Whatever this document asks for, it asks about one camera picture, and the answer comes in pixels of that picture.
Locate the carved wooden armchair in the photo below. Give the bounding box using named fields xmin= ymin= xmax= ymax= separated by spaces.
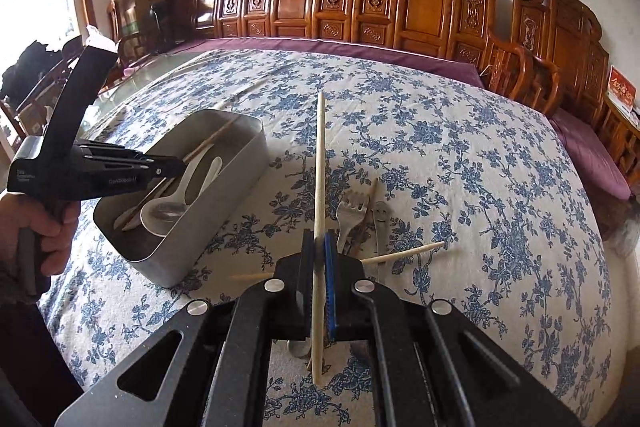
xmin=510 ymin=0 xmax=611 ymax=128

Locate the purple sofa cushion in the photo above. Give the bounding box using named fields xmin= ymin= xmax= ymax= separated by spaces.
xmin=165 ymin=36 xmax=486 ymax=90

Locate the black desk fan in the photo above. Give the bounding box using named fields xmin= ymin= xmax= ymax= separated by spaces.
xmin=150 ymin=2 xmax=173 ymax=52

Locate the clear plastic bag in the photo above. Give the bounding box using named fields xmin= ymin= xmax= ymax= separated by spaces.
xmin=85 ymin=24 xmax=118 ymax=52

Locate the stack of storage boxes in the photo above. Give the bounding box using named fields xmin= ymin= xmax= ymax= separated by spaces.
xmin=115 ymin=0 xmax=171 ymax=52

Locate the rectangular metal tin container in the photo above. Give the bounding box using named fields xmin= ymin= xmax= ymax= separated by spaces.
xmin=92 ymin=108 xmax=267 ymax=289

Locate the red desk calendar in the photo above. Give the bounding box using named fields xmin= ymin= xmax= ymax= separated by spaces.
xmin=605 ymin=66 xmax=638 ymax=115

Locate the blue floral tablecloth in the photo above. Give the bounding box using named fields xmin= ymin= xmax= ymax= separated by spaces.
xmin=37 ymin=48 xmax=613 ymax=427

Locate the person's left forearm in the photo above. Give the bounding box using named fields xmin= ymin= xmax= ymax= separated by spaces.
xmin=0 ymin=257 xmax=83 ymax=413

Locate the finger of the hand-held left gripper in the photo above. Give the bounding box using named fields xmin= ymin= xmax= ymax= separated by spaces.
xmin=75 ymin=141 xmax=187 ymax=182
xmin=44 ymin=43 xmax=119 ymax=148

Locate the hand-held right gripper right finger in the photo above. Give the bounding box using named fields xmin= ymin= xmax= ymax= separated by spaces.
xmin=322 ymin=232 xmax=583 ymax=427

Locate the black clothing pile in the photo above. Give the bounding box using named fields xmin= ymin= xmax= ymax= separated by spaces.
xmin=0 ymin=39 xmax=66 ymax=100

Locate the wooden side table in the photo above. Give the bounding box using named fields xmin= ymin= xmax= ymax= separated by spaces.
xmin=597 ymin=94 xmax=640 ymax=188

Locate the grey floor fan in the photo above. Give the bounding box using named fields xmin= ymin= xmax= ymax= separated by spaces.
xmin=607 ymin=212 xmax=640 ymax=258

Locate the white plastic fork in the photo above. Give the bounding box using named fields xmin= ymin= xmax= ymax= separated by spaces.
xmin=336 ymin=189 xmax=368 ymax=253

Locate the purple armchair cushion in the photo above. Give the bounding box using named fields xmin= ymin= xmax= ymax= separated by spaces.
xmin=550 ymin=109 xmax=633 ymax=202

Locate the person's left hand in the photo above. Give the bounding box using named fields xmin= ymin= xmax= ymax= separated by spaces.
xmin=0 ymin=193 xmax=80 ymax=278

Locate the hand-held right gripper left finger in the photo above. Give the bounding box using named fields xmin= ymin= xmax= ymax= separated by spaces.
xmin=52 ymin=229 xmax=321 ymax=427

